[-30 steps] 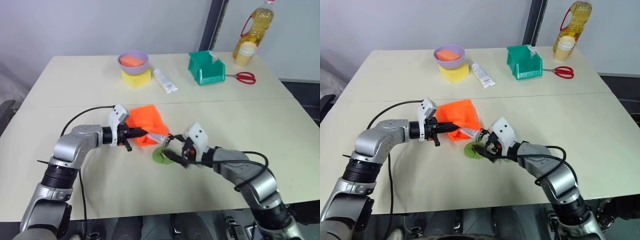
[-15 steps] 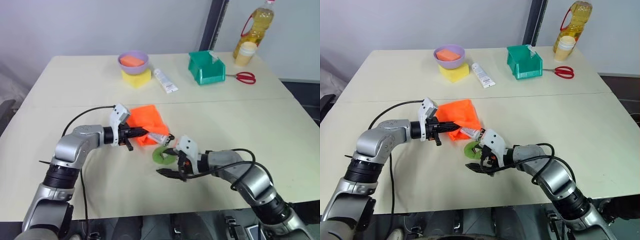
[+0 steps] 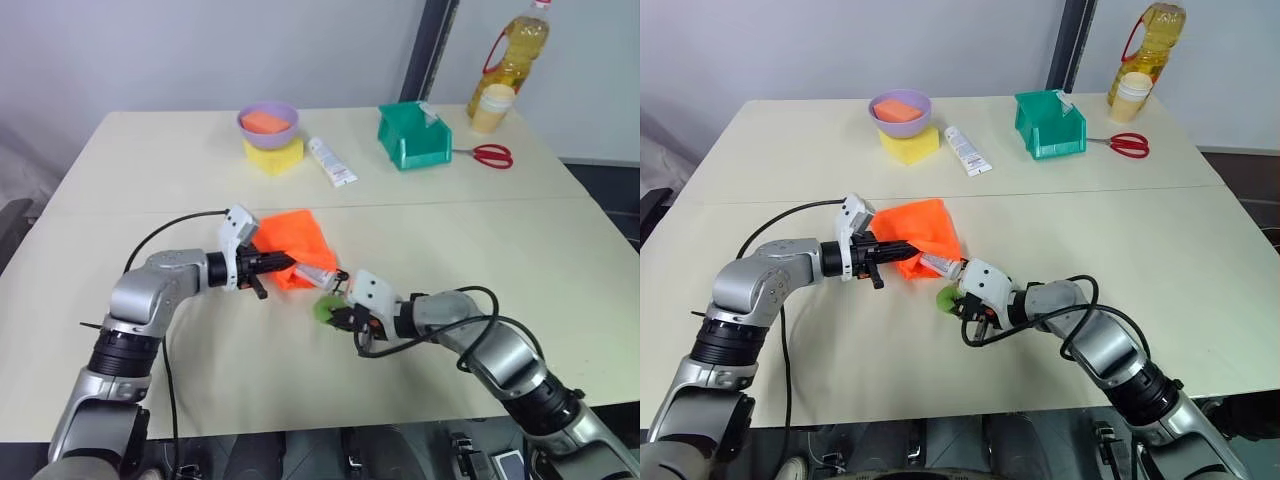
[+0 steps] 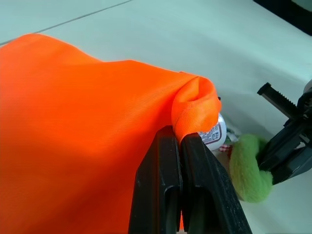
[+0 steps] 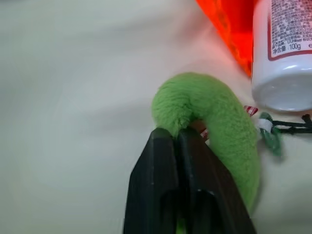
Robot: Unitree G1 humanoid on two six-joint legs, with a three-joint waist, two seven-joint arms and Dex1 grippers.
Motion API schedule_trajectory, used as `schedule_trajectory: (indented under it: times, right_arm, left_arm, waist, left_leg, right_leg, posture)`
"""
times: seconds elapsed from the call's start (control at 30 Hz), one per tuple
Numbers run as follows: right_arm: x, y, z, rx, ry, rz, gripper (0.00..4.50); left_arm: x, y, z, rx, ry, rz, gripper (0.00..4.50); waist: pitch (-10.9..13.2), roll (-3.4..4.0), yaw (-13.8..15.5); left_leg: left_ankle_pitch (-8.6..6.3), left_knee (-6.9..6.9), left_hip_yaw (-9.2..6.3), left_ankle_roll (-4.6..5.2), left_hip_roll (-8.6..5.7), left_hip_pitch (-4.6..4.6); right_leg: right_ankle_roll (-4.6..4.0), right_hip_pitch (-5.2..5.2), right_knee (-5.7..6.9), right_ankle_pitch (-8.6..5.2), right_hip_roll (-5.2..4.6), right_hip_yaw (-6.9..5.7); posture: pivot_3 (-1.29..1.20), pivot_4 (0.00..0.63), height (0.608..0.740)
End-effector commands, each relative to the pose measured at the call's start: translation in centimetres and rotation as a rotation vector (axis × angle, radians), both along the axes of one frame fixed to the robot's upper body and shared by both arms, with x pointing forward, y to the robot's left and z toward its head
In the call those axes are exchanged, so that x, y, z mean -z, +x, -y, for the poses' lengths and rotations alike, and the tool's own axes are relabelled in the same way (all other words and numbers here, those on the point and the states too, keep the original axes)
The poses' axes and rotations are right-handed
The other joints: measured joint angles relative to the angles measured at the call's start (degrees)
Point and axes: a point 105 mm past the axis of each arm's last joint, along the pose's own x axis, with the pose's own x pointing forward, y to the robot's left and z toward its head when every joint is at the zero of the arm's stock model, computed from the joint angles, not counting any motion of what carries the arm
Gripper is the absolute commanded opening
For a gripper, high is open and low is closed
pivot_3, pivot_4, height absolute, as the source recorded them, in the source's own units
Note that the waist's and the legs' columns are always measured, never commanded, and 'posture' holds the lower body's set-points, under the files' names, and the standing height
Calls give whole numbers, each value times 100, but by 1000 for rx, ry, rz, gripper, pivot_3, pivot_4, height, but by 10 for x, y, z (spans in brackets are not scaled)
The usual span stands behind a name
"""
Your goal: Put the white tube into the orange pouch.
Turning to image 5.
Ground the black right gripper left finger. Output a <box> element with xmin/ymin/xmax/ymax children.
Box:
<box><xmin>122</xmin><ymin>127</ymin><xmax>181</xmax><ymax>234</ymax></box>

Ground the white tube with red label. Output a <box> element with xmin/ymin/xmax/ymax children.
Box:
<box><xmin>251</xmin><ymin>0</ymin><xmax>312</xmax><ymax>112</ymax></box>

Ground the orange pouch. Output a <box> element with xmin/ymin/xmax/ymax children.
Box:
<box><xmin>195</xmin><ymin>0</ymin><xmax>257</xmax><ymax>78</ymax></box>

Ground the green plush ring toy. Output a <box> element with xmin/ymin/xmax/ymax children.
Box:
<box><xmin>151</xmin><ymin>71</ymin><xmax>312</xmax><ymax>234</ymax></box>

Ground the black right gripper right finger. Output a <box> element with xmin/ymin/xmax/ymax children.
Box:
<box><xmin>175</xmin><ymin>129</ymin><xmax>257</xmax><ymax>234</ymax></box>

